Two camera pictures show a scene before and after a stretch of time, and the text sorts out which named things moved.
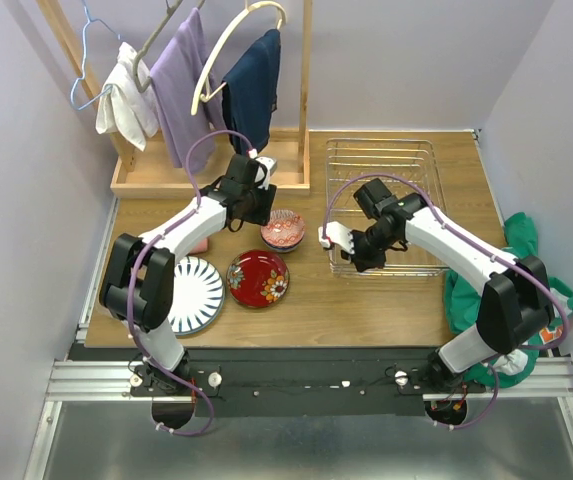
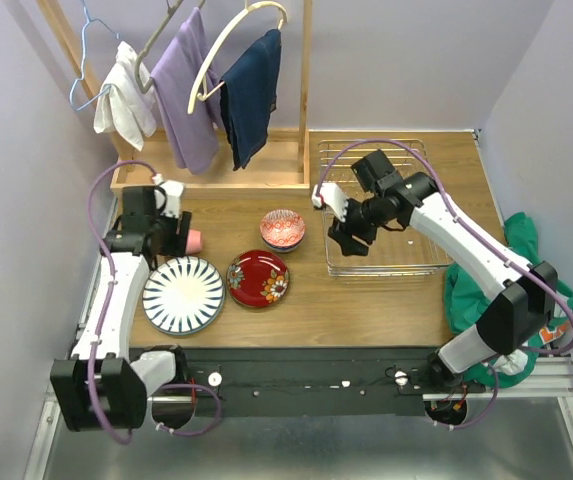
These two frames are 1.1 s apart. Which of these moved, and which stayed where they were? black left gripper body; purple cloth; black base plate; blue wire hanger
Moved: black left gripper body
Stayed: purple cloth; black base plate; blue wire hanger
